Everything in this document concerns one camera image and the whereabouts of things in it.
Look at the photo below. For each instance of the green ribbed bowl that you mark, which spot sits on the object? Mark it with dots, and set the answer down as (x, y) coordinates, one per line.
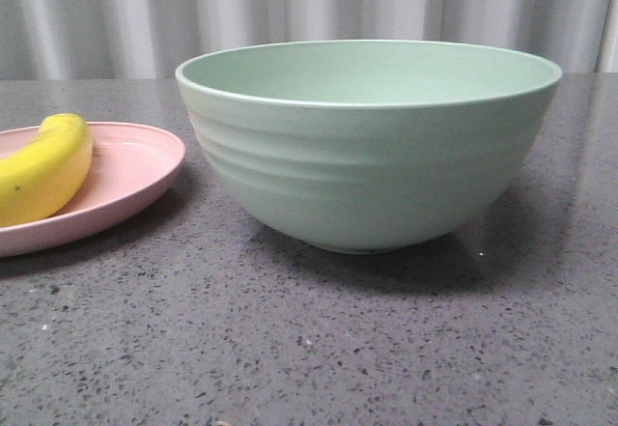
(363, 146)

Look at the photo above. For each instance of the yellow banana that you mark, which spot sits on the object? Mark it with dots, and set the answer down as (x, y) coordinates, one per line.
(40, 178)

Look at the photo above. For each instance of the white pleated curtain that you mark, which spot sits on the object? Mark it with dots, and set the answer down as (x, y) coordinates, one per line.
(62, 39)

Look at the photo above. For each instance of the pink plate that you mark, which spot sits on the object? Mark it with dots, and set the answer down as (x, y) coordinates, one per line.
(133, 165)

